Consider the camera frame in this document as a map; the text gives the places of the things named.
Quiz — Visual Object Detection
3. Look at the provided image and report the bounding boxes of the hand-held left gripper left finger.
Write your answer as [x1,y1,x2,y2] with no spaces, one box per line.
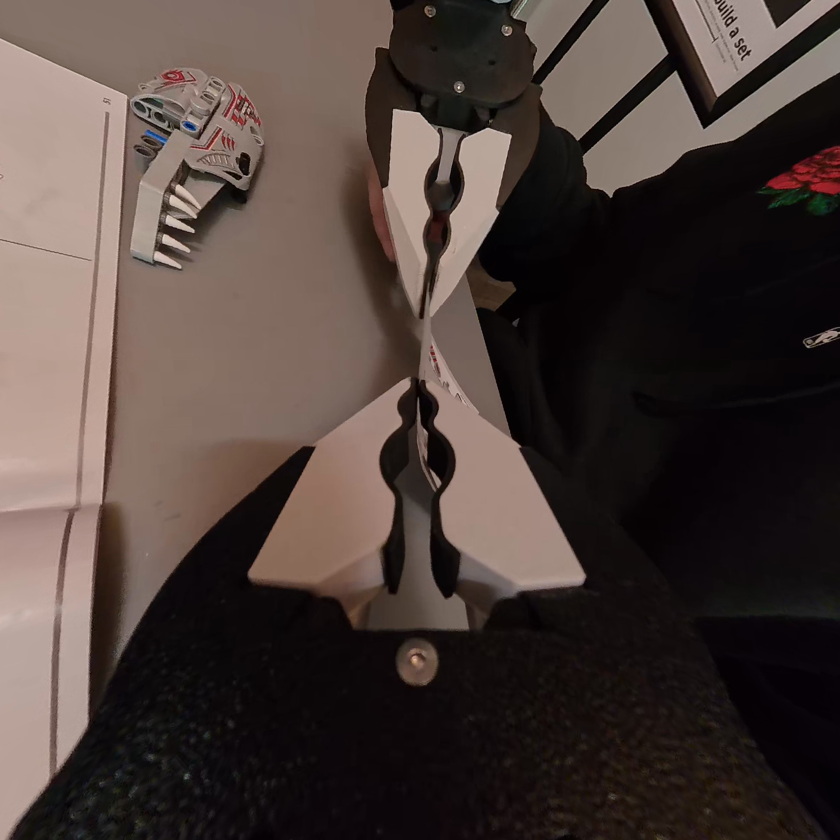
[248,377,421,598]

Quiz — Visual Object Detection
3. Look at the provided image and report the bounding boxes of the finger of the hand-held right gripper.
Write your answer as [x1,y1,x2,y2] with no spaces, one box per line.
[428,126,515,316]
[382,108,442,320]

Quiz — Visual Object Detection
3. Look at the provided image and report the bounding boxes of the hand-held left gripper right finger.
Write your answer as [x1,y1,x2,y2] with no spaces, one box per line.
[418,382,586,624]

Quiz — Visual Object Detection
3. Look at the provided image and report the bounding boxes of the toy sticker sheet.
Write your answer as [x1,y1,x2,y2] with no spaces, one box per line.
[417,308,481,493]

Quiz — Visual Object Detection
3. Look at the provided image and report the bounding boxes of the grey toy brick jaw assembly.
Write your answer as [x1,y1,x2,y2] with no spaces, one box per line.
[129,66,267,269]

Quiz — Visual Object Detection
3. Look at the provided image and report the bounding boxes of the person's right forearm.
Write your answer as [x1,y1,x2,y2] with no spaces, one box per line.
[476,118,614,309]

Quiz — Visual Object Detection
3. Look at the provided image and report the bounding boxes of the grey desk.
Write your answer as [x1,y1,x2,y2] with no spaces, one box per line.
[0,0,514,723]

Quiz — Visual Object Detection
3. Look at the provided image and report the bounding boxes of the person's right hand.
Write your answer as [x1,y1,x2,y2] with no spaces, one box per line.
[366,164,399,265]

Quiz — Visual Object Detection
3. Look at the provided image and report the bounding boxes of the person's black sweatshirt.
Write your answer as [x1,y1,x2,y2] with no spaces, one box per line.
[479,92,840,840]

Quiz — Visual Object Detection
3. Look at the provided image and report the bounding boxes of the white instruction booklet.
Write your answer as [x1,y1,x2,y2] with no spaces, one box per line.
[0,38,130,795]

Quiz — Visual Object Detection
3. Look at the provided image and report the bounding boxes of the black metal frame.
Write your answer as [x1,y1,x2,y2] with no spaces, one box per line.
[535,0,678,156]

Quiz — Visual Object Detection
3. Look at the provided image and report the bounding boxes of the white sign black frame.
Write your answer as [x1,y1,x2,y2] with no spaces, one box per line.
[646,0,840,130]

